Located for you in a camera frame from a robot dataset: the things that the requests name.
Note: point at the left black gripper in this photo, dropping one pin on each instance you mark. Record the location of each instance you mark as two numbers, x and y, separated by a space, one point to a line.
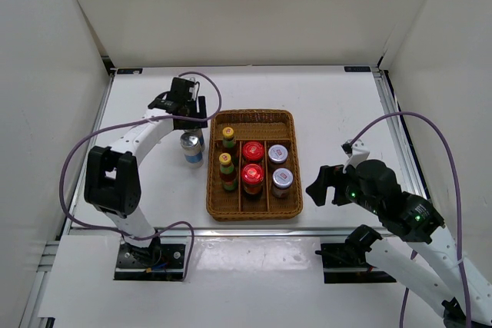
201 114

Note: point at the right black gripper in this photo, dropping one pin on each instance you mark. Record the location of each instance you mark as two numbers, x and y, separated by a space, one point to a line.
329 176

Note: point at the silver lid shaker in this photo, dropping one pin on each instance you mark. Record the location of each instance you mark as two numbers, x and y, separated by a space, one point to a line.
198 133
191 150

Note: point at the white lid jar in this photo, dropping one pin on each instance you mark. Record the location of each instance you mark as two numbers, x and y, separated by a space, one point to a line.
277 156
282 180

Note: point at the green label sauce bottle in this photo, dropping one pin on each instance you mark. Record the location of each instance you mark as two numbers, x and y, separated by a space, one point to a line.
229 143
227 172

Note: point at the red lid chili jar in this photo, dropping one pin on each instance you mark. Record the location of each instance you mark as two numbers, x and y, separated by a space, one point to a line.
252 179
252 152

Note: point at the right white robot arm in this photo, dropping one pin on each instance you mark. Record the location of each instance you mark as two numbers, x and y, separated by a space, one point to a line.
451 285

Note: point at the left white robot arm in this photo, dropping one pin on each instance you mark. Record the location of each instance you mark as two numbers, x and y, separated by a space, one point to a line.
112 180

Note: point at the wicker divided basket tray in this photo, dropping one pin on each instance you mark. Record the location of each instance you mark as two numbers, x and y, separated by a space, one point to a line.
269 127

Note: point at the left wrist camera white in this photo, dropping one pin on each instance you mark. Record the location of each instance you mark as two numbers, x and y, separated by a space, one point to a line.
193 88

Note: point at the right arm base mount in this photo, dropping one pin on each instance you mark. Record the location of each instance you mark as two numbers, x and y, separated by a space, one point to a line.
341 267

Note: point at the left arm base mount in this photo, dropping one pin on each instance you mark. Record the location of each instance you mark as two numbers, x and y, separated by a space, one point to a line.
159 262

